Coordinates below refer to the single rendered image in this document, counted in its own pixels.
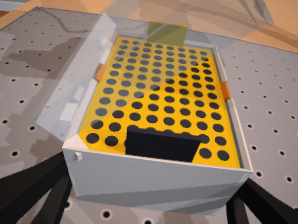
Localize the yellow perforated plate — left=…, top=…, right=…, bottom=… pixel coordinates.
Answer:
left=78, top=56, right=239, bottom=168

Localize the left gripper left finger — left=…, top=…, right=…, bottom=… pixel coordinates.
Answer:
left=0, top=151, right=72, bottom=224

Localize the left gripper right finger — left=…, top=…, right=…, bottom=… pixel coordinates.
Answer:
left=226, top=178, right=298, bottom=224

